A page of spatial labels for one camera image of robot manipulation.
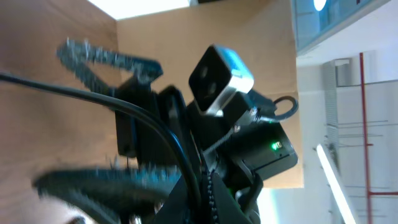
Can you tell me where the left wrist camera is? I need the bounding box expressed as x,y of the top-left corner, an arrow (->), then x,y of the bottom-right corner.
188,44 -> 254,116

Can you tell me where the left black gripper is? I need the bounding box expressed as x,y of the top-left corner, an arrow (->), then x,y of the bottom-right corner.
32,79 -> 262,223

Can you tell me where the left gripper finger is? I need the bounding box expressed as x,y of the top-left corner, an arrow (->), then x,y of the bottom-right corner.
56,39 -> 164,95

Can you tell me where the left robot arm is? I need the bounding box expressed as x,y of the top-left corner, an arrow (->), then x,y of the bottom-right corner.
32,40 -> 299,223

